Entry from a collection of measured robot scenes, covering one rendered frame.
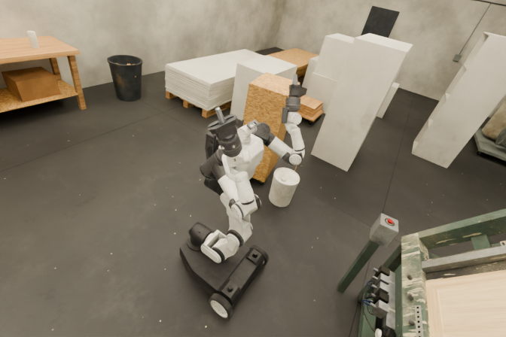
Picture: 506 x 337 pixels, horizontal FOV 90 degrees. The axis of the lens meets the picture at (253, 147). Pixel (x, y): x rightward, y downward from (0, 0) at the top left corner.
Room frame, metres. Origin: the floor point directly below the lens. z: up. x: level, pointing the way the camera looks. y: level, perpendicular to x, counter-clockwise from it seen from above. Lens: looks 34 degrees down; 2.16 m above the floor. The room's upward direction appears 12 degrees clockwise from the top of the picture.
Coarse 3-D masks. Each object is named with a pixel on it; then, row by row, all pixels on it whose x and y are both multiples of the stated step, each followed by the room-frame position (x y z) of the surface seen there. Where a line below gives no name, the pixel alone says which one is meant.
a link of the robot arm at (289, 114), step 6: (282, 108) 1.41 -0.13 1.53; (288, 108) 1.40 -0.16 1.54; (294, 108) 1.40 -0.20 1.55; (282, 114) 1.39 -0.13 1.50; (288, 114) 1.40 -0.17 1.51; (294, 114) 1.37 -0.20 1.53; (282, 120) 1.37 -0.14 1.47; (288, 120) 1.39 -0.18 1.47; (294, 120) 1.36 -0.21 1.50; (300, 120) 1.38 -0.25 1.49
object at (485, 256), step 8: (496, 248) 0.94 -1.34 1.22; (504, 248) 0.93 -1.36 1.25; (456, 256) 0.98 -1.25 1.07; (464, 256) 0.96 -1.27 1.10; (472, 256) 0.95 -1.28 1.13; (480, 256) 0.93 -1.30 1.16; (488, 256) 0.92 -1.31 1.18; (496, 256) 0.91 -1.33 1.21; (504, 256) 0.90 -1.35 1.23; (424, 264) 1.00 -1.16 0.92; (432, 264) 0.98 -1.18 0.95; (440, 264) 0.96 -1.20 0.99; (448, 264) 0.95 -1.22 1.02; (456, 264) 0.94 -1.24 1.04; (464, 264) 0.93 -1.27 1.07; (472, 264) 0.92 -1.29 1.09
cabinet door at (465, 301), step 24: (432, 288) 0.84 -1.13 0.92; (456, 288) 0.81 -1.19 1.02; (480, 288) 0.77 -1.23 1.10; (504, 288) 0.74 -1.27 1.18; (432, 312) 0.72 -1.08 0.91; (456, 312) 0.69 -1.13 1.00; (480, 312) 0.66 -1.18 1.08; (504, 312) 0.64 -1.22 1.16; (432, 336) 0.61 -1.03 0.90; (456, 336) 0.59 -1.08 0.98; (480, 336) 0.57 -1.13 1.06; (504, 336) 0.55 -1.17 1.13
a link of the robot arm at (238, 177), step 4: (224, 156) 0.88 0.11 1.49; (224, 160) 0.86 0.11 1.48; (224, 164) 0.86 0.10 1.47; (224, 168) 0.85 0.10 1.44; (228, 168) 0.85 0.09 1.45; (232, 168) 0.90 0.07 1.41; (228, 172) 0.85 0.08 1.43; (232, 172) 0.86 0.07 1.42; (236, 172) 0.89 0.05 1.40; (240, 172) 0.90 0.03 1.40; (244, 172) 0.89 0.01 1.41; (228, 176) 0.84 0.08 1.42; (232, 176) 0.84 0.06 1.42; (236, 176) 0.85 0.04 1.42; (240, 176) 0.85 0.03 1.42; (244, 176) 0.85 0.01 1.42; (236, 180) 0.84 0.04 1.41; (240, 180) 0.84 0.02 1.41; (244, 180) 0.85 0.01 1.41
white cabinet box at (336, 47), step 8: (328, 40) 5.26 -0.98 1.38; (336, 40) 5.20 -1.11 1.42; (344, 40) 5.25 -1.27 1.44; (352, 40) 5.47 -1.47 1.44; (328, 48) 5.23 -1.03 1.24; (336, 48) 5.17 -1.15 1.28; (344, 48) 5.11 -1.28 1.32; (320, 56) 5.28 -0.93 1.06; (328, 56) 5.21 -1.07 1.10; (336, 56) 5.15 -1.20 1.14; (344, 56) 5.08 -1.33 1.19; (320, 64) 5.26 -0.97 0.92; (328, 64) 5.19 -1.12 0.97; (336, 64) 5.13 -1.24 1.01; (344, 64) 5.06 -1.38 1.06; (320, 72) 5.24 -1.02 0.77; (328, 72) 5.17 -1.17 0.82; (336, 72) 5.10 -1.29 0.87
